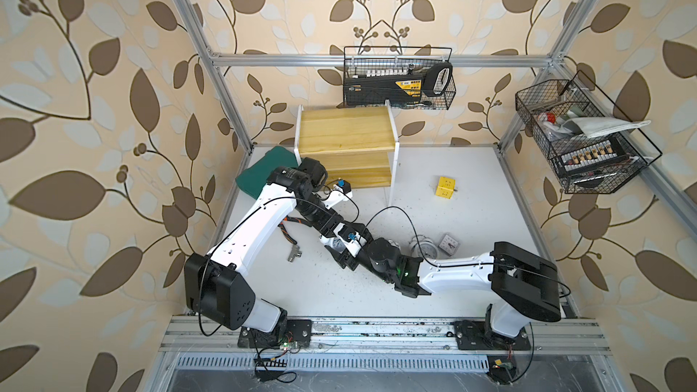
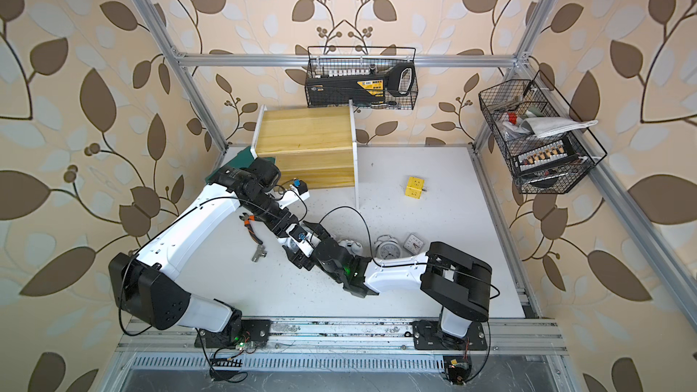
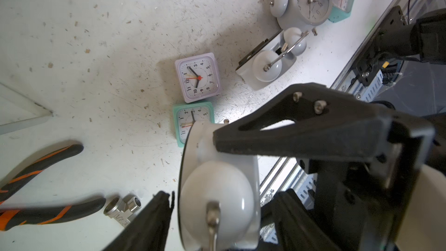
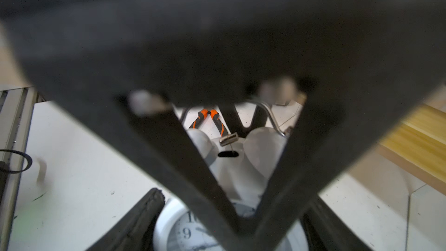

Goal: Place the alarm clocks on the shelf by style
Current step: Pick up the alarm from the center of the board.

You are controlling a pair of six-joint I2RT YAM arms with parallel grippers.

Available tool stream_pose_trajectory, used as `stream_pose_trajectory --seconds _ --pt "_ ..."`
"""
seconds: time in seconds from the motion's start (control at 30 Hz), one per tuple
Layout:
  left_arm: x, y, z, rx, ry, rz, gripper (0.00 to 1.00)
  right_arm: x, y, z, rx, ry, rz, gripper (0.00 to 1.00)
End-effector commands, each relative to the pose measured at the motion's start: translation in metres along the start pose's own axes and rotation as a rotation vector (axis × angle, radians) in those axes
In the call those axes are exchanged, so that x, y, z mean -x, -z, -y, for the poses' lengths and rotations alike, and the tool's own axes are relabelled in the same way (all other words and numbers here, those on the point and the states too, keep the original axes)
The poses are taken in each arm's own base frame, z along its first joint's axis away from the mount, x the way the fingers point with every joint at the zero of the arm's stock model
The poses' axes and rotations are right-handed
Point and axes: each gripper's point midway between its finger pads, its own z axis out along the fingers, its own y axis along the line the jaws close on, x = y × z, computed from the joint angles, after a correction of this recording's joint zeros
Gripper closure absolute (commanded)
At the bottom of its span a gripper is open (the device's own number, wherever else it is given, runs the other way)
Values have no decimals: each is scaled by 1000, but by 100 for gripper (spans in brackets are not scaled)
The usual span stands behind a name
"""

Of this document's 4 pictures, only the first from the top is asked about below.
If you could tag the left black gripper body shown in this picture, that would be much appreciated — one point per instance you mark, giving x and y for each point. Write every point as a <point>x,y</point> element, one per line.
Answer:
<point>322,218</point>

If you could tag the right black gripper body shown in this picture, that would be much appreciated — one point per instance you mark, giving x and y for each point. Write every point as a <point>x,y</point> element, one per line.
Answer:
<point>364,258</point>

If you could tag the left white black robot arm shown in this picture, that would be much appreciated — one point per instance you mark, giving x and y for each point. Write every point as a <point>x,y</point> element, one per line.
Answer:
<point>215,283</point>

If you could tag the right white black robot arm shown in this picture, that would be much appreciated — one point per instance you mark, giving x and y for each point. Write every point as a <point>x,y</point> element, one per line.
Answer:
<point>526,285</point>

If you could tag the wooden two-tier shelf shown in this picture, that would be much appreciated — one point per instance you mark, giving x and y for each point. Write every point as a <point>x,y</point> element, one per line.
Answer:
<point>357,144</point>

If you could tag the grey square alarm clock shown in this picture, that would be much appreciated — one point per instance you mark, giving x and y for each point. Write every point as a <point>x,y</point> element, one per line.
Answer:
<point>449,245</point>

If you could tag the large white twin-bell clock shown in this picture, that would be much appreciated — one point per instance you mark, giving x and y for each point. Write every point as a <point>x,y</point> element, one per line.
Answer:
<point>424,247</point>

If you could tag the yellow cube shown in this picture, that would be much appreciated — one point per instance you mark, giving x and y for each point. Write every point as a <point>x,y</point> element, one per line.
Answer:
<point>446,187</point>

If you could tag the black yellow box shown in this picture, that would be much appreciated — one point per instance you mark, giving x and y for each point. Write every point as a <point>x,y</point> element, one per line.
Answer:
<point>397,89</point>

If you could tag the paint tube set box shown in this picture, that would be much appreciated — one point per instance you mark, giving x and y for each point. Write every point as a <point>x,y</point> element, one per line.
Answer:
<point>592,157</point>

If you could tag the white paper booklet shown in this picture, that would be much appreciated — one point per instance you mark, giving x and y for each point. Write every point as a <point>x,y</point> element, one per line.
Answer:
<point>596,127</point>

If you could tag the orange handled pliers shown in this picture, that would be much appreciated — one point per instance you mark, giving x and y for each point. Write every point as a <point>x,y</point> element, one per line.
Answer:
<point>295,249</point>

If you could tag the black wire basket back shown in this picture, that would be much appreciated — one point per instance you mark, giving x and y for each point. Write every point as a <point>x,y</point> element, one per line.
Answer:
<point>394,59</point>

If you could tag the black wire basket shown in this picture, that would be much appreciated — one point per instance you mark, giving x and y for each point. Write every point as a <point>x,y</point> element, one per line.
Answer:
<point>394,59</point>
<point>544,107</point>

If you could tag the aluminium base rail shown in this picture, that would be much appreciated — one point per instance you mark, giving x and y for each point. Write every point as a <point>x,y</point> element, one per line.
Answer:
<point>568,337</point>

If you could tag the black handled tool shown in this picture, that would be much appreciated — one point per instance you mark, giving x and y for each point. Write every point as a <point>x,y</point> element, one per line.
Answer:
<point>437,79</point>

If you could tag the black wire basket right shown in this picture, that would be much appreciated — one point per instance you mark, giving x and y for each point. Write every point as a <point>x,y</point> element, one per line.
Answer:
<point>544,107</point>

